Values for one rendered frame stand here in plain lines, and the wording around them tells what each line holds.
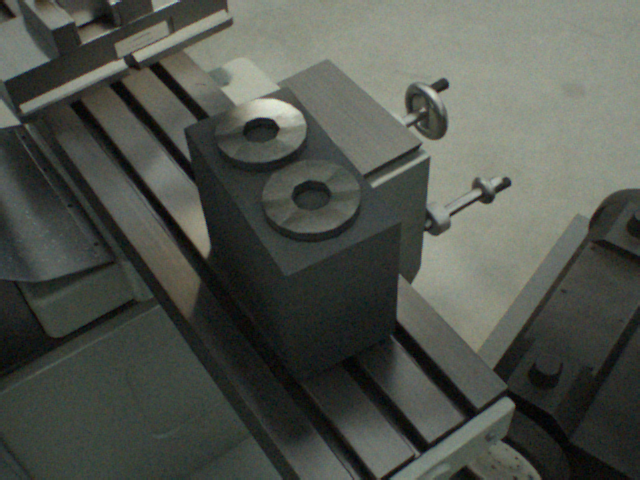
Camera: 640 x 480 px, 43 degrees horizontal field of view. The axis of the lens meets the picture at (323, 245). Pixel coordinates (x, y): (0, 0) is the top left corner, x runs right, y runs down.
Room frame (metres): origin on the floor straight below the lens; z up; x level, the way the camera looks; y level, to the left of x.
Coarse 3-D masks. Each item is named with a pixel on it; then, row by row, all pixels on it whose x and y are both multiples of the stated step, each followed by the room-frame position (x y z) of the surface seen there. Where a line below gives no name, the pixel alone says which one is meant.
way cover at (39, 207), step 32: (0, 128) 0.91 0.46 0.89; (0, 160) 0.83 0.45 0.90; (32, 160) 0.84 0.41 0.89; (0, 192) 0.77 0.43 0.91; (32, 192) 0.77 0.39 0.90; (64, 192) 0.78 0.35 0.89; (0, 224) 0.70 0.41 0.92; (32, 224) 0.71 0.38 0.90; (64, 224) 0.71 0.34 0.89; (0, 256) 0.63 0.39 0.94; (32, 256) 0.65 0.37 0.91; (64, 256) 0.65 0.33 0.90
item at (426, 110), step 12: (420, 84) 1.16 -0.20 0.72; (432, 84) 1.15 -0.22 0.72; (444, 84) 1.15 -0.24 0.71; (408, 96) 1.17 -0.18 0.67; (420, 96) 1.15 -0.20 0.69; (432, 96) 1.12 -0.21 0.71; (408, 108) 1.17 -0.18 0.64; (420, 108) 1.14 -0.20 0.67; (432, 108) 1.12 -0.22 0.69; (444, 108) 1.11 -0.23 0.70; (408, 120) 1.11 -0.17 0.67; (420, 120) 1.12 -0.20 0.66; (432, 120) 1.12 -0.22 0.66; (444, 120) 1.09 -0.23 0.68; (420, 132) 1.14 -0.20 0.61; (432, 132) 1.11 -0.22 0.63; (444, 132) 1.09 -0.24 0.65
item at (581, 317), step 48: (624, 240) 0.85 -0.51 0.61; (576, 288) 0.77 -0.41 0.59; (624, 288) 0.76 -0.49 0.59; (528, 336) 0.68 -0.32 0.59; (576, 336) 0.67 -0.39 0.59; (624, 336) 0.67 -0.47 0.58; (528, 384) 0.58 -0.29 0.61; (576, 384) 0.58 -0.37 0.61; (624, 384) 0.60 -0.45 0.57; (576, 432) 0.52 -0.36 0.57; (624, 432) 0.52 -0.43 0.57
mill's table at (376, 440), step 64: (0, 0) 1.16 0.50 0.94; (192, 64) 0.94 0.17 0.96; (64, 128) 0.83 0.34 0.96; (128, 128) 0.82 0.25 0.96; (128, 192) 0.70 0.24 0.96; (192, 192) 0.69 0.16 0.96; (128, 256) 0.65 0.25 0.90; (192, 256) 0.61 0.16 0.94; (192, 320) 0.50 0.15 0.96; (256, 320) 0.50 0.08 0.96; (256, 384) 0.42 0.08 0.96; (320, 384) 0.41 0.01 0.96; (384, 384) 0.41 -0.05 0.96; (448, 384) 0.41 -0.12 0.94; (320, 448) 0.34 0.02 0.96; (384, 448) 0.34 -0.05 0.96; (448, 448) 0.34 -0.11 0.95
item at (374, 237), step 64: (192, 128) 0.61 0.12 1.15; (256, 128) 0.60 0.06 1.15; (320, 128) 0.59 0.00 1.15; (256, 192) 0.51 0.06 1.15; (320, 192) 0.51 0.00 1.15; (256, 256) 0.47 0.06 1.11; (320, 256) 0.43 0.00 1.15; (384, 256) 0.46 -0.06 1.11; (320, 320) 0.43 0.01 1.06; (384, 320) 0.46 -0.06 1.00
